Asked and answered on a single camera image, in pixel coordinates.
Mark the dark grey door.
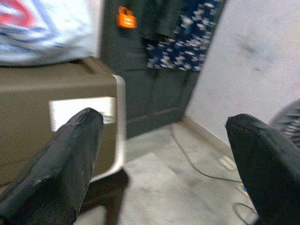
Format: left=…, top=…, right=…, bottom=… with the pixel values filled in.
left=100, top=0, right=227, bottom=139

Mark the white bag red blue print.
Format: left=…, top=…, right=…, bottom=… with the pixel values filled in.
left=0, top=0, right=102, bottom=67

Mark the grey floor cable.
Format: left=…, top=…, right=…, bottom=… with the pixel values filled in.
left=170, top=123, right=244, bottom=184

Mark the navy floral garment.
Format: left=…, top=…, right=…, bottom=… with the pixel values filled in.
left=145, top=0, right=227, bottom=73

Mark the brown storage box white trim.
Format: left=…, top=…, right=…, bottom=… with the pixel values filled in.
left=0, top=57, right=128, bottom=188

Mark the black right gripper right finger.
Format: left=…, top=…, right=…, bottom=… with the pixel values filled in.
left=224, top=113, right=300, bottom=225

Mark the dark hanging garment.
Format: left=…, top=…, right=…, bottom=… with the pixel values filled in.
left=137, top=0, right=185, bottom=41

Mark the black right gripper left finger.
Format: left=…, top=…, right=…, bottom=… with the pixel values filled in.
left=0, top=107, right=105, bottom=225

